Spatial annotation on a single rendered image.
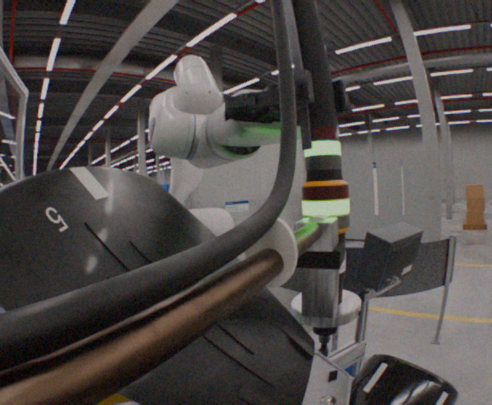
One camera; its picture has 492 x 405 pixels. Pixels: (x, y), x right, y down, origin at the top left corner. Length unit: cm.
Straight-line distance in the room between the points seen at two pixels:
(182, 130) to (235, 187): 179
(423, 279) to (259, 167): 163
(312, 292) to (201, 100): 43
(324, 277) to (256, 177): 208
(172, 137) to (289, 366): 33
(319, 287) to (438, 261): 212
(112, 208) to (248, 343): 12
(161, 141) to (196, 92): 17
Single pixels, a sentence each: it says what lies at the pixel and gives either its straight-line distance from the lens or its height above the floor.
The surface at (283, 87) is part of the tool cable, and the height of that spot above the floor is 148.
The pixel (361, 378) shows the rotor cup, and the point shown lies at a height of 124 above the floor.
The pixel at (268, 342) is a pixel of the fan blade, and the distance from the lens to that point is 20.
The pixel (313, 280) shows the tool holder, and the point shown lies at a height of 134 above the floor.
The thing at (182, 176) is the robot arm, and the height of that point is 147.
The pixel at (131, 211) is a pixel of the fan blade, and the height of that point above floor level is 141.
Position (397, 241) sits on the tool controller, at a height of 122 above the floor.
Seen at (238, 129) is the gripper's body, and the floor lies 148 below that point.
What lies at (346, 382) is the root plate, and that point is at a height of 124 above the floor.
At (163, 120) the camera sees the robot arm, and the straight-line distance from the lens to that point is 42.
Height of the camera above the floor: 142
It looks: 3 degrees down
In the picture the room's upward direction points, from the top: 4 degrees counter-clockwise
